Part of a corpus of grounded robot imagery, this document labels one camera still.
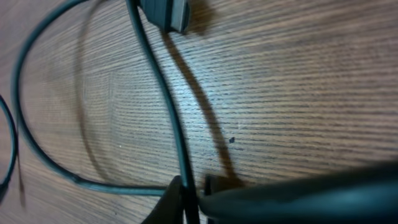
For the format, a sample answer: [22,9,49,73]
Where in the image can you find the right camera black cable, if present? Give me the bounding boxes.
[198,161,398,224]

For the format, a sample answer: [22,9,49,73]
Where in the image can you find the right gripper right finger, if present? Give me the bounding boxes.
[203,174,225,224]

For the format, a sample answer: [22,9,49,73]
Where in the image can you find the thick black USB cable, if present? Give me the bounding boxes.
[11,0,200,224]

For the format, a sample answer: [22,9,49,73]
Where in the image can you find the thin black cable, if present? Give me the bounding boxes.
[0,95,19,195]

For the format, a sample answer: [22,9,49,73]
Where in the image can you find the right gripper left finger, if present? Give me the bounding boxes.
[142,175,183,224]

